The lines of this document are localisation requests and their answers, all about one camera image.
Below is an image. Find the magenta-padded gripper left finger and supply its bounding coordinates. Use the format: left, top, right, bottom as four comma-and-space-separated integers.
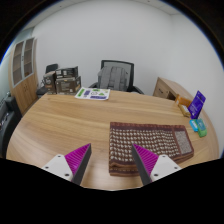
41, 143, 92, 186

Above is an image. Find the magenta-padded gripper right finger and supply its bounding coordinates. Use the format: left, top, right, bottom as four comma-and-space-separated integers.
131, 143, 183, 186

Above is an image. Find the brown patterned towel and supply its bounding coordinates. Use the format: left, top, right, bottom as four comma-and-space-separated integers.
108, 121, 195, 177

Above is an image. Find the small blue box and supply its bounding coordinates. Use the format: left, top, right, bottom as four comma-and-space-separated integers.
189, 118, 200, 133

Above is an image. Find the small green box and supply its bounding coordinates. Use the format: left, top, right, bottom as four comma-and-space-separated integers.
195, 118, 208, 138

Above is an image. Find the small yellow box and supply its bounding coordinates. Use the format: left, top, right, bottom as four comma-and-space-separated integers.
178, 104, 192, 118

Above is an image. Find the black sofa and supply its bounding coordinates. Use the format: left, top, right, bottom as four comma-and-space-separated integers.
0, 94, 23, 158

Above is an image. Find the wooden side desk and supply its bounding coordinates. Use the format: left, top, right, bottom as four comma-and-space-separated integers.
152, 77, 194, 102

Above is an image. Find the white printed sheet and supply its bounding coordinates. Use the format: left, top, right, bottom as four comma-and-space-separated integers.
74, 86, 111, 102

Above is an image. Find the large dark cardboard box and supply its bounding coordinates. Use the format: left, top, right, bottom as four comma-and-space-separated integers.
54, 76, 82, 95

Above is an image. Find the wooden shelf cabinet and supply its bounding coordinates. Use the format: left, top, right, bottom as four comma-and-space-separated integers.
9, 37, 40, 114

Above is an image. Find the brown cardboard box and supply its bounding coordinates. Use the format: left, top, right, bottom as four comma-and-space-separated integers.
42, 70, 58, 94

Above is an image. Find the black cardboard box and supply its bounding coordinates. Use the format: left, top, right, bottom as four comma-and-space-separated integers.
54, 66, 79, 80

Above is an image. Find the black visitor chair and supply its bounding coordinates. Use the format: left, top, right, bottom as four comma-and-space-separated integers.
36, 63, 59, 98

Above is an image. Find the black mesh office chair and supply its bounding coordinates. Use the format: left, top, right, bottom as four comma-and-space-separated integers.
89, 59, 145, 95

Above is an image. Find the grey backpack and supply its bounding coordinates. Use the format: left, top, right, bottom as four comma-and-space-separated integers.
97, 65, 129, 92

